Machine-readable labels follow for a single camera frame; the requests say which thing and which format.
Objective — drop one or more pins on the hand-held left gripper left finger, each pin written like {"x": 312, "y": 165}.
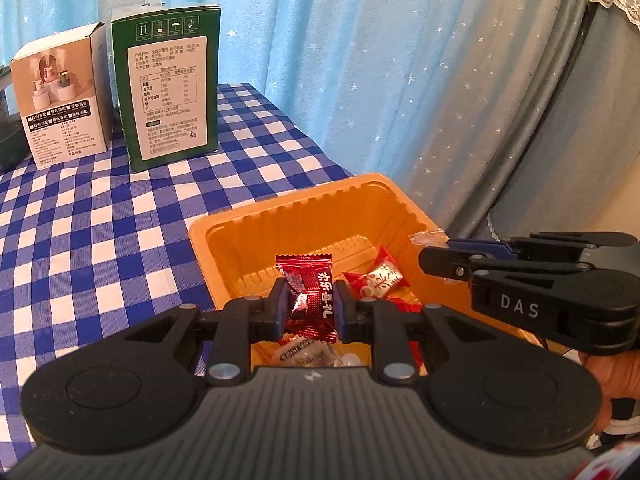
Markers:
{"x": 277, "y": 310}

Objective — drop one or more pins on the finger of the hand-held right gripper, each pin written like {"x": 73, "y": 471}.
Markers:
{"x": 480, "y": 246}
{"x": 445, "y": 262}

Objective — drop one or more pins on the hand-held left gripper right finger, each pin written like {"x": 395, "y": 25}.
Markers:
{"x": 345, "y": 315}

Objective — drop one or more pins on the dark red foil candy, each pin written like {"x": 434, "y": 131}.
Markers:
{"x": 310, "y": 285}

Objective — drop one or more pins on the red candy with white centre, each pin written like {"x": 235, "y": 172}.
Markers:
{"x": 375, "y": 280}

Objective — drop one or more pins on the red candy with striped label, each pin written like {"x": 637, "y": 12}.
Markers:
{"x": 300, "y": 352}

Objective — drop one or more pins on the orange plastic tray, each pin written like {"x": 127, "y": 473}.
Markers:
{"x": 235, "y": 240}

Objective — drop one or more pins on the person's right hand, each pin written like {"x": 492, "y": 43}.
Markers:
{"x": 620, "y": 375}

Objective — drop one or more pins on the grey lace-trimmed curtain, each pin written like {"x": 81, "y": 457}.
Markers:
{"x": 550, "y": 135}

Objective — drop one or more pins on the red white printed clothing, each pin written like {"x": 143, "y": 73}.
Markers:
{"x": 615, "y": 465}

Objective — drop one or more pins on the blue white checked tablecloth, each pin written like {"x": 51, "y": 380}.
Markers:
{"x": 100, "y": 220}

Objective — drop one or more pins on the green carton box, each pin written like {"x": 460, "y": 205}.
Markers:
{"x": 170, "y": 90}

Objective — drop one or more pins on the blue star-print curtain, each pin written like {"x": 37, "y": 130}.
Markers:
{"x": 300, "y": 60}

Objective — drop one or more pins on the white product box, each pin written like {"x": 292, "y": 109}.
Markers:
{"x": 55, "y": 110}

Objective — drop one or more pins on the dark glass humidifier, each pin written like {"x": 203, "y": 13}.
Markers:
{"x": 10, "y": 145}

